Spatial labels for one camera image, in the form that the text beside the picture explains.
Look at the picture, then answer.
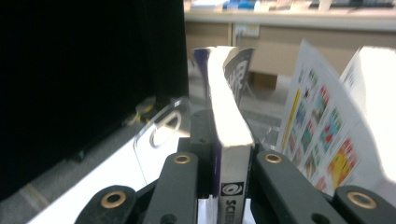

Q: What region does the black curtain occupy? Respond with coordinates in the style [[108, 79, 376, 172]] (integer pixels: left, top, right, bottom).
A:
[[0, 0, 190, 201]]

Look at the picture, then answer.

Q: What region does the purple magazine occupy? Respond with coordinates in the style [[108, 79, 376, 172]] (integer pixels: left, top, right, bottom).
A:
[[190, 45, 256, 224]]

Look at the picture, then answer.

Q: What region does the clear acrylic book rack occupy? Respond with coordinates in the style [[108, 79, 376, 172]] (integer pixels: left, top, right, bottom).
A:
[[133, 95, 282, 189]]

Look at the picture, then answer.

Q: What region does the yellow-black striped stand base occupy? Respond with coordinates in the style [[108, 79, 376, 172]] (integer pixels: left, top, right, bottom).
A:
[[125, 95, 157, 126]]

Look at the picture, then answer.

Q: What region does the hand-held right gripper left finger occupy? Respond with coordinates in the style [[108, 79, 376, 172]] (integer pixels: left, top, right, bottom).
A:
[[177, 108, 217, 200]]

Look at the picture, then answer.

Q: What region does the beige wooden desk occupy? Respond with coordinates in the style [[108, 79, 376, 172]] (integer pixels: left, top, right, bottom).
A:
[[183, 0, 396, 91]]

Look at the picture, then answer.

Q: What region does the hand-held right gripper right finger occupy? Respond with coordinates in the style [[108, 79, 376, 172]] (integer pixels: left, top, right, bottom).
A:
[[248, 142, 265, 201]]

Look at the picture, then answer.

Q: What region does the white wall socket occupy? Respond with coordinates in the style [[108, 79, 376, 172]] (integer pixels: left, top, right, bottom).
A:
[[233, 23, 262, 39]]

